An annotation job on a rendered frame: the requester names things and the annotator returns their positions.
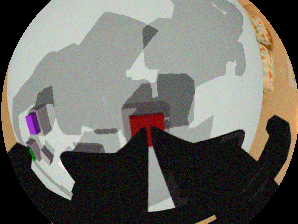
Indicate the red button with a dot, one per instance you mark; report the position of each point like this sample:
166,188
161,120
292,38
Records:
138,115

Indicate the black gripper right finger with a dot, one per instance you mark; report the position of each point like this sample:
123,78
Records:
181,160

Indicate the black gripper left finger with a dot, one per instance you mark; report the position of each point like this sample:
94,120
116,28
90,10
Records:
129,166

